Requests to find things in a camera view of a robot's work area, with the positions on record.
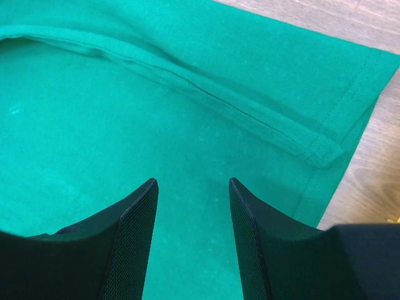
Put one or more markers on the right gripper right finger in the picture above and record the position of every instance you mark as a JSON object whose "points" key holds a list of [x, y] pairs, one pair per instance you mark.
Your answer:
{"points": [[282, 258]]}

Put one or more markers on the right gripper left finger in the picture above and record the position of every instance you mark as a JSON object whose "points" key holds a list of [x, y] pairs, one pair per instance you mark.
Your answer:
{"points": [[104, 256]]}

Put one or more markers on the yellow plastic tray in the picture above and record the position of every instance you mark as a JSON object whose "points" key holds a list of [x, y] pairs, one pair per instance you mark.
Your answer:
{"points": [[396, 220]]}

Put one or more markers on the green t shirt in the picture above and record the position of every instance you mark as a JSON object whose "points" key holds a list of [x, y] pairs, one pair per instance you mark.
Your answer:
{"points": [[99, 96]]}

